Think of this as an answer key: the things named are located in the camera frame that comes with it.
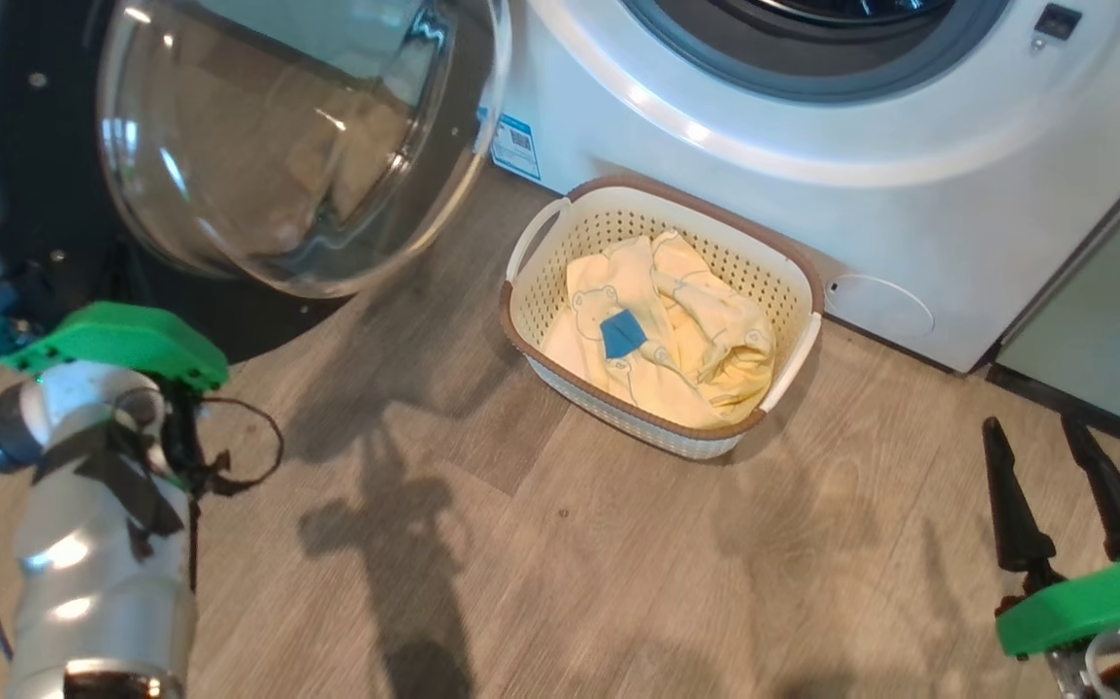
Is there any cream perforated basket brown rim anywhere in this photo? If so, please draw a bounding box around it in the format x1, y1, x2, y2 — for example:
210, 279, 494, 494
500, 175, 825, 460

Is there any blue energy label sticker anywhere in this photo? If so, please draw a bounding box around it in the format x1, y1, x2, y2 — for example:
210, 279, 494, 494
490, 114, 542, 182

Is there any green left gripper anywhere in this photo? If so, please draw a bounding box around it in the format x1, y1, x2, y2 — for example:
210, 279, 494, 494
0, 301, 229, 394

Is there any pale green cabinet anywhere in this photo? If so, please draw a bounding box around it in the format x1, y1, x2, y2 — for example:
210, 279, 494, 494
997, 146, 1120, 448

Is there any thin black looped arm cable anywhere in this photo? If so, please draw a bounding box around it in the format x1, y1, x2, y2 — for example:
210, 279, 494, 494
167, 388, 285, 498

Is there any black round glass washer door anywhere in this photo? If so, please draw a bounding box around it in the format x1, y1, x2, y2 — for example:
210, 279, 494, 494
0, 0, 512, 365

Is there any plain yellow garment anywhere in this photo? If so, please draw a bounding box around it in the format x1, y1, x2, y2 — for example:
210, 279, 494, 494
652, 231, 776, 430

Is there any white front-load washing machine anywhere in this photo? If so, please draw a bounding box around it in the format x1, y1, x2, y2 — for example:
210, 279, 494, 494
490, 0, 1120, 375

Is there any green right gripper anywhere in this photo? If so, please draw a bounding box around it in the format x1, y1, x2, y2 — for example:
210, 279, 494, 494
982, 416, 1120, 658

